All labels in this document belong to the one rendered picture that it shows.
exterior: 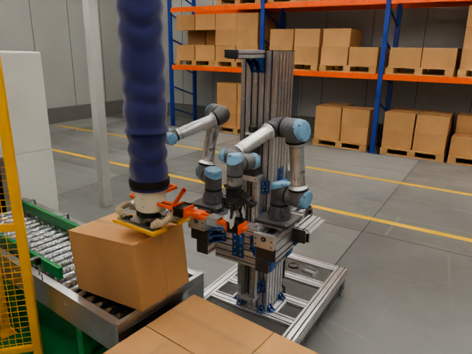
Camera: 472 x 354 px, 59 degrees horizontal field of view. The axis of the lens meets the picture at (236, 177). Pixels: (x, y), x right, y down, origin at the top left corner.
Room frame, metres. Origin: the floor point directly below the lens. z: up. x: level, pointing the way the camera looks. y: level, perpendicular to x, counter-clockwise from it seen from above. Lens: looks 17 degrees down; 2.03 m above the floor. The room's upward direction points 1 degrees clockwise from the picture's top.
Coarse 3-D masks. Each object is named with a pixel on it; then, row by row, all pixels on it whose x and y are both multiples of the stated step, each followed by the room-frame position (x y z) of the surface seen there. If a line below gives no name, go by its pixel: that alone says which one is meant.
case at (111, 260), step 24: (72, 240) 2.34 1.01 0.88; (96, 240) 2.20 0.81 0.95; (120, 240) 2.11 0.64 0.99; (144, 240) 2.10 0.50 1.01; (168, 240) 2.24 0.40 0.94; (96, 264) 2.22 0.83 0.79; (120, 264) 2.09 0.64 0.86; (144, 264) 2.07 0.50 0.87; (168, 264) 2.21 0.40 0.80; (96, 288) 2.23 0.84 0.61; (120, 288) 2.10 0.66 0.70; (144, 288) 2.04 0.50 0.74; (168, 288) 2.18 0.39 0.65
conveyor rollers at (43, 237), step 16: (32, 224) 3.31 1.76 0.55; (48, 224) 3.32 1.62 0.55; (32, 240) 3.02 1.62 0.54; (48, 240) 3.03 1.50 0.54; (64, 240) 3.04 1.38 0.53; (16, 256) 2.74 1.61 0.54; (48, 256) 2.75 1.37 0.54; (64, 256) 2.75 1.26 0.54; (64, 272) 2.55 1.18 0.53; (96, 304) 2.15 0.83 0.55
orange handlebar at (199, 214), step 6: (174, 186) 2.44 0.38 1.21; (132, 198) 2.27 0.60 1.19; (162, 204) 2.13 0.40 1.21; (192, 210) 2.06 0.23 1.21; (198, 210) 2.04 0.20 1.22; (198, 216) 1.98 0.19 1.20; (204, 216) 1.96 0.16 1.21; (216, 222) 1.91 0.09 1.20; (222, 222) 1.90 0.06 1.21; (246, 228) 1.84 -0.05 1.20
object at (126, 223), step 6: (126, 216) 2.23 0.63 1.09; (132, 216) 2.18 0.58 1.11; (114, 222) 2.19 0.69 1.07; (120, 222) 2.16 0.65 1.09; (126, 222) 2.15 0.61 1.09; (132, 222) 2.15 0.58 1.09; (144, 222) 2.15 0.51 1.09; (132, 228) 2.10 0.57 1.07; (138, 228) 2.08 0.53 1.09; (144, 228) 2.07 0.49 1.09; (150, 228) 2.06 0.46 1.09; (162, 228) 2.08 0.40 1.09; (150, 234) 2.02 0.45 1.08; (156, 234) 2.02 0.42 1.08
